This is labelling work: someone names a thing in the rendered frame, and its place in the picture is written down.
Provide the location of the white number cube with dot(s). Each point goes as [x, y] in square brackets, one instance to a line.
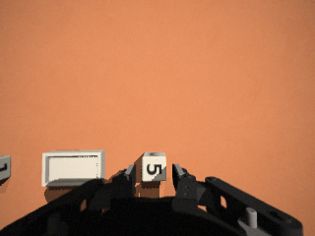
[5, 166]
[153, 166]

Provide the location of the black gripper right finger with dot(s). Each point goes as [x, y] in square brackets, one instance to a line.
[244, 212]

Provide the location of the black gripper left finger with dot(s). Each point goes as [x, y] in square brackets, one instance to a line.
[63, 215]

